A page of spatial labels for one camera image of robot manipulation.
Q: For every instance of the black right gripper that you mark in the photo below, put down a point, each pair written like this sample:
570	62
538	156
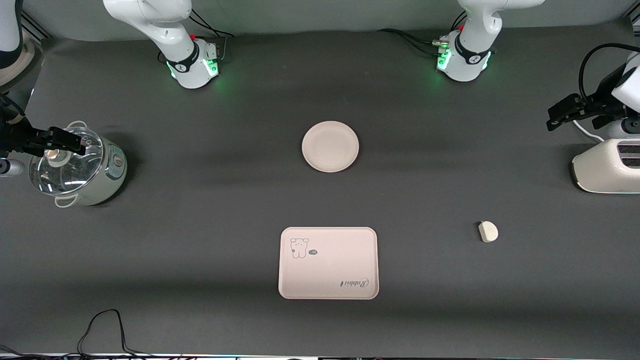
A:
16	138

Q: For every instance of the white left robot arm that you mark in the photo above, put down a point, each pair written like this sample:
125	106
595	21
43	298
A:
465	72

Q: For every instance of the beige round object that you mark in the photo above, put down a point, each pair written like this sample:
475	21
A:
22	65

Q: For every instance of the white steamed bun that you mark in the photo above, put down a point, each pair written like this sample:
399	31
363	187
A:
488	232

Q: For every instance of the glass pot lid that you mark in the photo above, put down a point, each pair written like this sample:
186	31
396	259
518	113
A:
70	175

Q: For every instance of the aluminium frame rail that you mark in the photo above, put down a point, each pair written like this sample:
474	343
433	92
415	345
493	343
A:
35	27
635	19

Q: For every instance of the round beige plate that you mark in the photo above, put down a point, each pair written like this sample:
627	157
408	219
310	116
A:
330	146

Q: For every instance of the beige rectangular rabbit-print tray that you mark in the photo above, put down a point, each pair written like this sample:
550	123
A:
328	270

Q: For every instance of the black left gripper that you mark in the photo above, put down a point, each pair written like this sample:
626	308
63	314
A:
596	108

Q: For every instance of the cream white toaster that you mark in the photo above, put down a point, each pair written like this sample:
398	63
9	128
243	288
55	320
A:
600	172

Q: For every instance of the pale green electric pot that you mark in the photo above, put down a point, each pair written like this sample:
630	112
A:
112	170

